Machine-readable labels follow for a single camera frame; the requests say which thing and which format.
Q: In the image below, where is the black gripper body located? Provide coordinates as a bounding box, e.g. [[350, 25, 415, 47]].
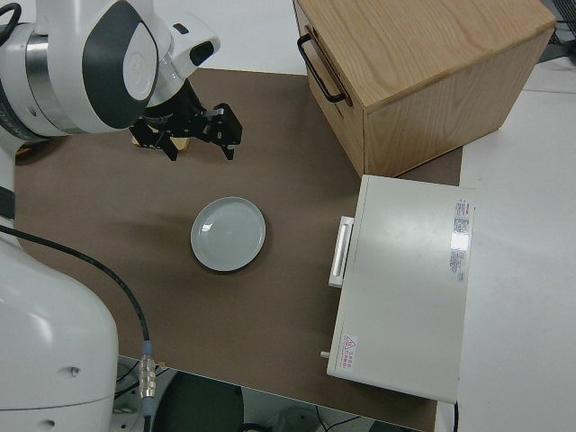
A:
[[128, 80, 245, 150]]

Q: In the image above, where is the gray plate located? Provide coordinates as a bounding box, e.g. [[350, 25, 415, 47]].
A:
[[189, 196, 267, 273]]

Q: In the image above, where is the wooden mug tree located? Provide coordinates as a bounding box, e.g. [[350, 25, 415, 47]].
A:
[[130, 134, 191, 153]]

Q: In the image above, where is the brown table mat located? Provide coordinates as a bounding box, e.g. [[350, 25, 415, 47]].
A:
[[13, 67, 464, 427]]

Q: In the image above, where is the large wooden box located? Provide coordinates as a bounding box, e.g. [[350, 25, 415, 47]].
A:
[[294, 0, 558, 177]]

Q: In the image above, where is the white toaster oven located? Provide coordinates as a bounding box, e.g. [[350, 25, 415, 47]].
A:
[[319, 174, 477, 403]]

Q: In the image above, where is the black box handle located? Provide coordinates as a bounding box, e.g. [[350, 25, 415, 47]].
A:
[[296, 34, 347, 104]]

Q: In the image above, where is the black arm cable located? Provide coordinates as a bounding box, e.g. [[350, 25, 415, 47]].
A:
[[0, 224, 159, 432]]

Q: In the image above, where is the dark gray robot pedestal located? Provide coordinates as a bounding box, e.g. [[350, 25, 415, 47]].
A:
[[150, 372, 247, 432]]

